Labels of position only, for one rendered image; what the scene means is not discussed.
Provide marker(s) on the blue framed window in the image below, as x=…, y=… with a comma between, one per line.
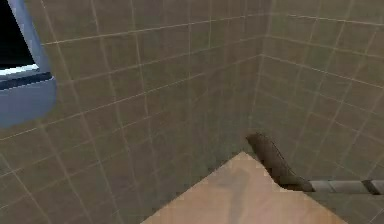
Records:
x=23, y=100

